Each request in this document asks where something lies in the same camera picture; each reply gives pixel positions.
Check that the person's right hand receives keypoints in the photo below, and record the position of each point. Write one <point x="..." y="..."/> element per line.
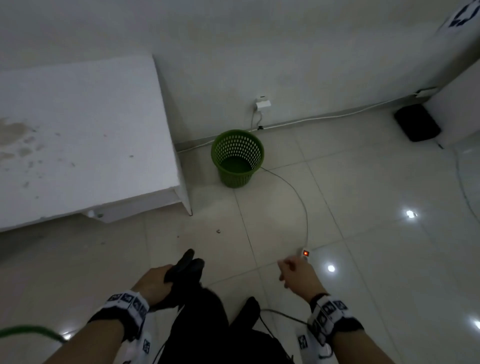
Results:
<point x="302" y="277"/>

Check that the person's left hand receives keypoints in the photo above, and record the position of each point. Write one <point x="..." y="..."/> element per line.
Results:
<point x="153" y="285"/>

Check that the black garbage bag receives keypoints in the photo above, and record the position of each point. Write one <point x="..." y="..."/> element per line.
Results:
<point x="185" y="268"/>

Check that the green perforated waste basket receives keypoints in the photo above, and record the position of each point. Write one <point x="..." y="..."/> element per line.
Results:
<point x="236" y="176"/>

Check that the person's left forearm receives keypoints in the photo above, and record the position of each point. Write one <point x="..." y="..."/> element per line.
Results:
<point x="90" y="345"/>

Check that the person's right forearm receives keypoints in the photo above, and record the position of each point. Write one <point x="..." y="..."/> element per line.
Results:
<point x="360" y="348"/>

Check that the right wrist marker band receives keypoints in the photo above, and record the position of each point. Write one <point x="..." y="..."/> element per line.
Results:
<point x="333" y="318"/>

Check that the white stained desk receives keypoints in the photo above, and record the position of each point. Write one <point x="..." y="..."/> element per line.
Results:
<point x="86" y="142"/>

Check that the black flat box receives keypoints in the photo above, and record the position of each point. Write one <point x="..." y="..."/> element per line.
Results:
<point x="417" y="123"/>

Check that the recycling symbol poster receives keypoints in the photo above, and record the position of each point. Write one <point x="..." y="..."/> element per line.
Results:
<point x="463" y="15"/>

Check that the white power strip red switch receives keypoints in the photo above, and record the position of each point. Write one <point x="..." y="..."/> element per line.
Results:
<point x="306" y="253"/>

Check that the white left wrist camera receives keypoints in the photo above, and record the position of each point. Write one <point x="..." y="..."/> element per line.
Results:
<point x="137" y="348"/>

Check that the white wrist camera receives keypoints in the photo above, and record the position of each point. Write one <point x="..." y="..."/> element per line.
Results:
<point x="311" y="345"/>
<point x="137" y="348"/>

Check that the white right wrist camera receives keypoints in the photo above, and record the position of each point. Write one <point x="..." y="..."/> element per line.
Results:
<point x="311" y="345"/>

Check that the white wall socket adapter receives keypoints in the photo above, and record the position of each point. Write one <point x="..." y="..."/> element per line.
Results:
<point x="263" y="103"/>

